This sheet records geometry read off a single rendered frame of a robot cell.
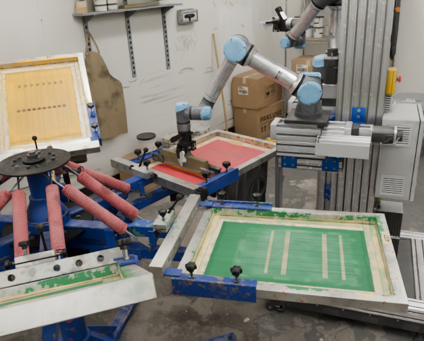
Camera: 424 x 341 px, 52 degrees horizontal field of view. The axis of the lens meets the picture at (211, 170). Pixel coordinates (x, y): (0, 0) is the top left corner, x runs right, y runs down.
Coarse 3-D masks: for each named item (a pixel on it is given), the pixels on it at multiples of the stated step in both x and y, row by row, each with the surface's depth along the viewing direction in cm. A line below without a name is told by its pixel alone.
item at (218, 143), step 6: (210, 144) 292; (216, 144) 291; (222, 144) 290; (228, 144) 290; (234, 144) 289; (198, 150) 283; (156, 168) 259; (162, 168) 258; (168, 168) 258; (174, 168) 257; (168, 174) 250; (174, 174) 250
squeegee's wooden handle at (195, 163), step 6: (162, 150) 259; (168, 150) 256; (168, 156) 257; (174, 156) 253; (186, 156) 246; (192, 156) 245; (174, 162) 255; (186, 162) 248; (192, 162) 244; (198, 162) 240; (204, 162) 237; (198, 168) 242
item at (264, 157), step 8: (200, 136) 297; (208, 136) 300; (224, 136) 302; (232, 136) 297; (240, 136) 293; (256, 144) 284; (264, 144) 280; (272, 144) 276; (264, 152) 263; (272, 152) 263; (152, 160) 267; (256, 160) 253; (264, 160) 259; (240, 168) 243; (248, 168) 249
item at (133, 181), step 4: (136, 176) 229; (124, 180) 225; (128, 180) 225; (132, 180) 225; (136, 180) 224; (140, 180) 225; (144, 180) 227; (148, 180) 230; (132, 184) 222; (136, 184) 224; (144, 184) 228; (148, 184) 230; (132, 188) 223; (136, 188) 225; (128, 192) 222
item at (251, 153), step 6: (234, 150) 279; (240, 150) 278; (246, 150) 278; (252, 150) 277; (258, 150) 277; (246, 156) 268; (252, 156) 268; (210, 162) 263; (234, 162) 261; (240, 162) 260; (222, 168) 253; (228, 168) 253; (180, 174) 250; (186, 174) 249; (192, 174) 249; (186, 180) 242; (192, 180) 241; (198, 180) 241; (204, 180) 240
